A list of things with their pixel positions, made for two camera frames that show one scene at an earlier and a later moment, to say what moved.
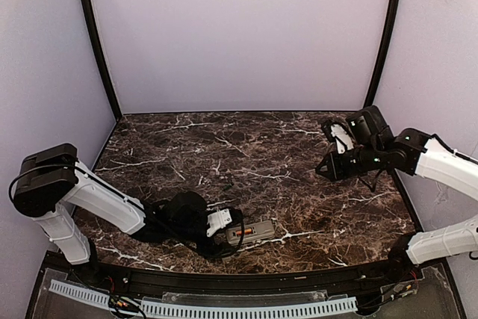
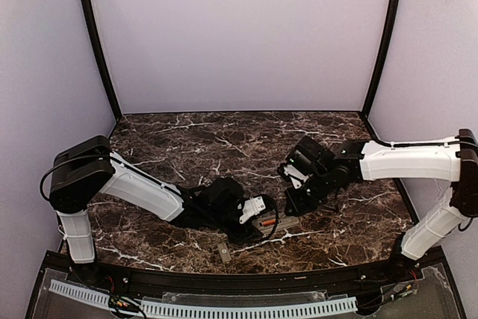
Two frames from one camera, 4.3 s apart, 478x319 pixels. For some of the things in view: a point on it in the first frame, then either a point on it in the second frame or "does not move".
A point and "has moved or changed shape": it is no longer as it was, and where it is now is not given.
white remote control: (253, 232) has moved or changed shape
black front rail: (181, 283) does not move
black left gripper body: (219, 244) → (249, 229)
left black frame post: (87, 0) does not move
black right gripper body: (339, 164) → (299, 199)
